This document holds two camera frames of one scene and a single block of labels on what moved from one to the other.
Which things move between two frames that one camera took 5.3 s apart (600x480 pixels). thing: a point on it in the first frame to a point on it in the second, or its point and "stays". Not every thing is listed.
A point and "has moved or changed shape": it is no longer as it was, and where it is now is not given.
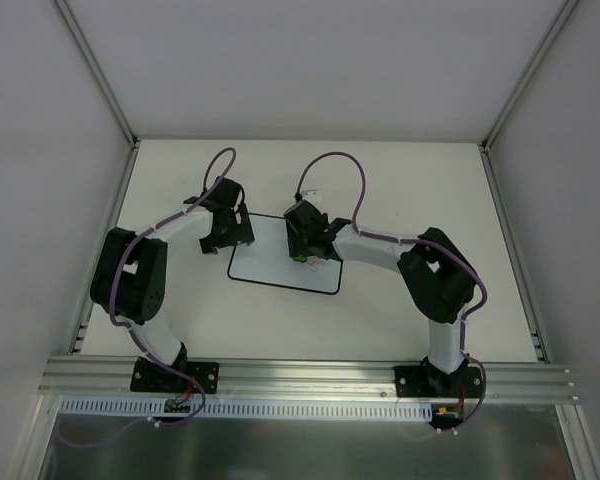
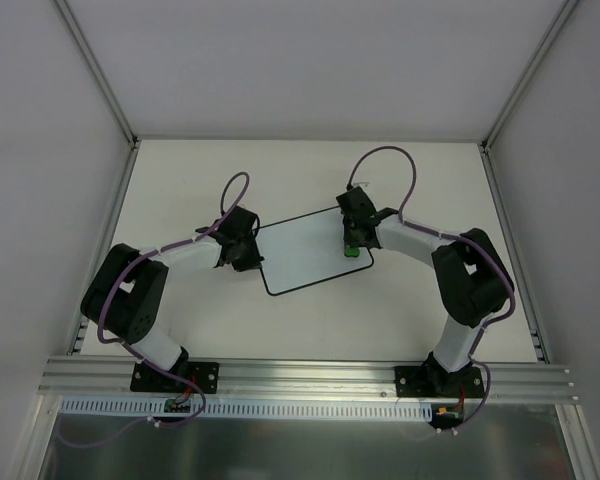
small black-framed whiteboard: [267, 260] has moved or changed shape
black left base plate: [149, 377] stays
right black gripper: [307, 248] to [353, 236]
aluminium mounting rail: [505, 380] stays
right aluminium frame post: [508, 232] stays
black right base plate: [427, 381] stays
